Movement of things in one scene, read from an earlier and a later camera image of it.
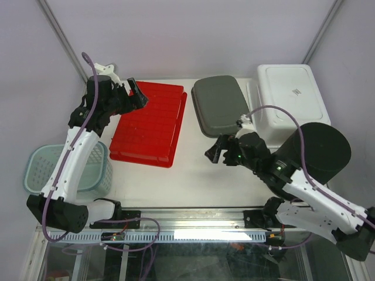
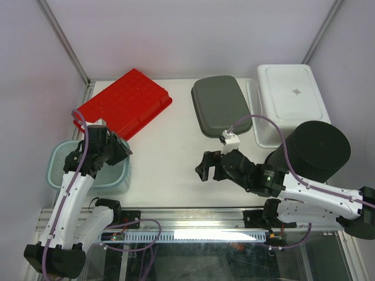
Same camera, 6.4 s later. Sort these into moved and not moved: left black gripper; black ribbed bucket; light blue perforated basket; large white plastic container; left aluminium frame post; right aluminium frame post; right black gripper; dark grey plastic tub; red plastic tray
Moved: left black gripper; red plastic tray; right black gripper; light blue perforated basket
Not moved: large white plastic container; right aluminium frame post; black ribbed bucket; left aluminium frame post; dark grey plastic tub
